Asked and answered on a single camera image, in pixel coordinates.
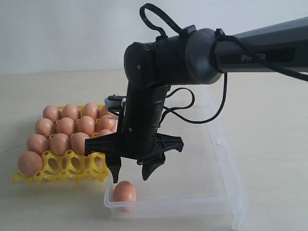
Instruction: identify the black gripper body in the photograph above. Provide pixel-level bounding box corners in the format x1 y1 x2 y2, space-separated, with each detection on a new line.
85 85 184 162

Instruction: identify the brown egg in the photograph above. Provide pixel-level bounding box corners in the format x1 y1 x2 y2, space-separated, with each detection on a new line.
77 115 96 136
50 133 71 156
71 132 90 155
26 134 50 155
98 116 117 131
62 104 81 121
81 103 100 120
113 180 137 202
43 105 62 123
55 117 76 137
18 151 43 176
35 118 56 138
100 107 115 117
98 129 113 137

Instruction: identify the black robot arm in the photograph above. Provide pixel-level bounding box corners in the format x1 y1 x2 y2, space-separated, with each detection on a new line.
85 18 308 182

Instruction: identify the yellow plastic egg tray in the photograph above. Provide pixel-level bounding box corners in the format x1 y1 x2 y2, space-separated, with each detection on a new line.
10 103 120 186

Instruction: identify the clear plastic container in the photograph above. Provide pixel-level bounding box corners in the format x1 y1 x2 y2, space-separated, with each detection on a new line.
103 85 250 229

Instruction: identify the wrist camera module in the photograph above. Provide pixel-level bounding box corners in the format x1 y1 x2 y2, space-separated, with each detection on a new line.
104 94 126 116

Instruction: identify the black cable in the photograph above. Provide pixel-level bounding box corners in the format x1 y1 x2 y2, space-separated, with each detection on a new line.
139 2 308 125

